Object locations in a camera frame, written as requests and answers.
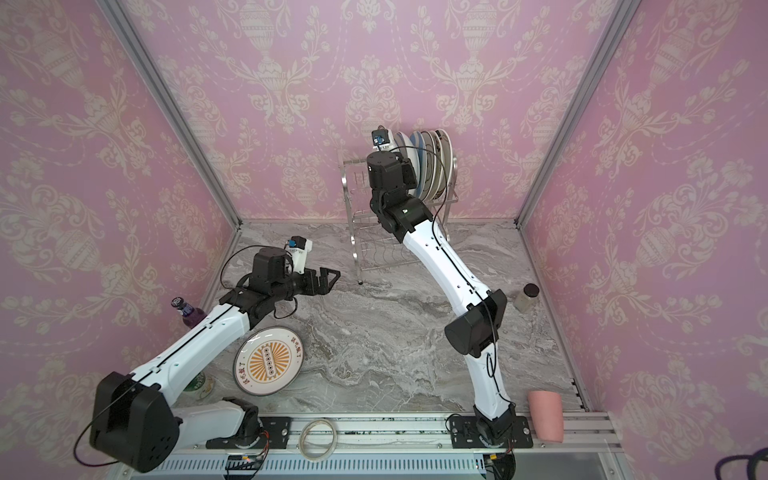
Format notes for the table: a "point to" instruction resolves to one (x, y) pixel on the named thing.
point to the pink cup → (548, 416)
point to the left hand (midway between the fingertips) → (329, 274)
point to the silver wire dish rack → (375, 249)
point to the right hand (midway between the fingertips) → (404, 158)
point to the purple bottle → (191, 316)
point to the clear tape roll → (303, 434)
